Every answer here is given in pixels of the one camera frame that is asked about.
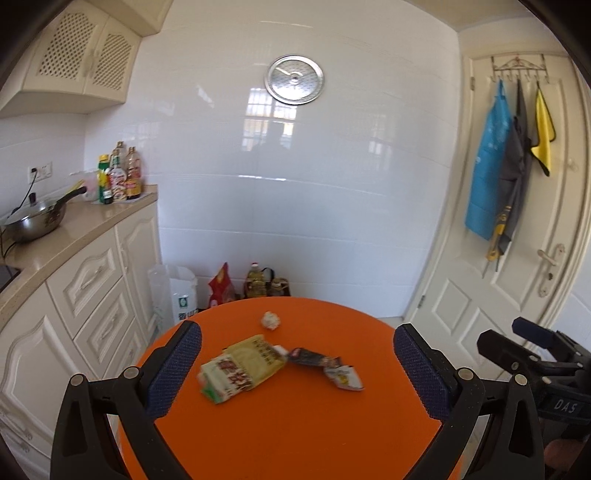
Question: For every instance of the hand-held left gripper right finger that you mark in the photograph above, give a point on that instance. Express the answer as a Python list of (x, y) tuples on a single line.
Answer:
[(422, 369)]

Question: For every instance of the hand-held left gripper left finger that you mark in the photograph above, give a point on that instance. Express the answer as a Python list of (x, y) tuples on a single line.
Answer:
[(178, 364)]

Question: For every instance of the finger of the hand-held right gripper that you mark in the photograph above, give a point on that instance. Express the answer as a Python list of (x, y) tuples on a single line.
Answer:
[(535, 330), (512, 357)]

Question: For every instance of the person's right hand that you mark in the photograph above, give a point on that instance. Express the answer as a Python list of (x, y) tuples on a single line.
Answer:
[(563, 454)]

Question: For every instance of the white panelled door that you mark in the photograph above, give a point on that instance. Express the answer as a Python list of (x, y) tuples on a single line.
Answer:
[(521, 286)]

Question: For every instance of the white plastic bag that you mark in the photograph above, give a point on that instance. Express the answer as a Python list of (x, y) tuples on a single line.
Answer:
[(175, 300)]

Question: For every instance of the white yellow snack wrapper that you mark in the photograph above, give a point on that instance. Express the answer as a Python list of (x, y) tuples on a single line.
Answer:
[(344, 377)]

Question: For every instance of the yellow green snack packet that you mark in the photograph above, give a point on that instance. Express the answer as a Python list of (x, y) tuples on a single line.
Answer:
[(261, 355)]

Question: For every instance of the red packet bag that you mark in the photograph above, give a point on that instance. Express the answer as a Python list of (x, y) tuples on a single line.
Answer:
[(220, 288)]

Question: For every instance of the crumpled white paper ball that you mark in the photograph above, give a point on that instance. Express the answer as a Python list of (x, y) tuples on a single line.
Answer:
[(271, 321)]

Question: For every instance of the yellow cooking oil bottle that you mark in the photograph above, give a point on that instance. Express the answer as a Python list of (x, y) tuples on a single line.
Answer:
[(257, 284)]

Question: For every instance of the dark glass jar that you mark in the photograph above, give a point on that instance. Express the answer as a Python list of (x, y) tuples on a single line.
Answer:
[(279, 287)]

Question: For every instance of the cream kitchen counter cabinet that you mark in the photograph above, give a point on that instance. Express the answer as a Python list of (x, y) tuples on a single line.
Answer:
[(69, 295)]

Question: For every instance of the orange round table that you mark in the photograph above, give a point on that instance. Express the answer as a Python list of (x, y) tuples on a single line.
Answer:
[(295, 429)]

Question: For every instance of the grey apron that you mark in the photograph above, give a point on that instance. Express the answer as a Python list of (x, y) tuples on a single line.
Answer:
[(515, 194)]

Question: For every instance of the blue apron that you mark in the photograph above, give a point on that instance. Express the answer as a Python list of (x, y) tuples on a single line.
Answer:
[(487, 184)]

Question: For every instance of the black induction cooktop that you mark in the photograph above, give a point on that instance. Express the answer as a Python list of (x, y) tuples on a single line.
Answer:
[(7, 277)]

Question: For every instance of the dark brown sauce bottle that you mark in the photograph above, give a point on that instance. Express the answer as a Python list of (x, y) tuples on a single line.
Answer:
[(133, 175)]

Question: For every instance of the yellow cloth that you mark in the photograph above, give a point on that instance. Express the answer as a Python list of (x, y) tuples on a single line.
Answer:
[(544, 134)]

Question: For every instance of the clear plastic container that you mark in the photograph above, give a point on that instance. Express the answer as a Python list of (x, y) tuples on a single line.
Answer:
[(85, 187)]

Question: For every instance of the steel wok with lid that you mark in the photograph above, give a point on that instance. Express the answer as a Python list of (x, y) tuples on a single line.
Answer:
[(34, 224)]

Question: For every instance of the green capped bottle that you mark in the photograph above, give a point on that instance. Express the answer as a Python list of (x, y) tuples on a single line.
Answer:
[(104, 175)]

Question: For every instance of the metal door hook rack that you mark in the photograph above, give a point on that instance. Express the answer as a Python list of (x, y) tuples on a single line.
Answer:
[(519, 69)]

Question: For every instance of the round metal lid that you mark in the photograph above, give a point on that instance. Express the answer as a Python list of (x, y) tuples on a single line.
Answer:
[(294, 79)]

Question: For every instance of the cream upper cabinet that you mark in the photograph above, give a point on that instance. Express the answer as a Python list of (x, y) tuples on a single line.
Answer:
[(78, 55)]

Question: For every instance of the white wall socket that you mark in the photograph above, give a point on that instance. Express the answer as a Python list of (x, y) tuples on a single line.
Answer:
[(41, 170)]

